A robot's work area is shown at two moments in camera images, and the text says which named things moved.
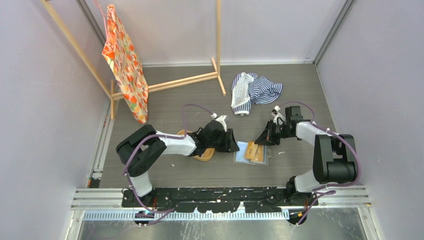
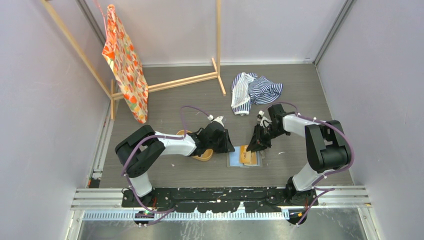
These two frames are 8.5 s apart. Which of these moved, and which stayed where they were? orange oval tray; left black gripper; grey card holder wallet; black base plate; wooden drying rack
Moved: grey card holder wallet
Stayed: wooden drying rack; left black gripper; orange oval tray; black base plate
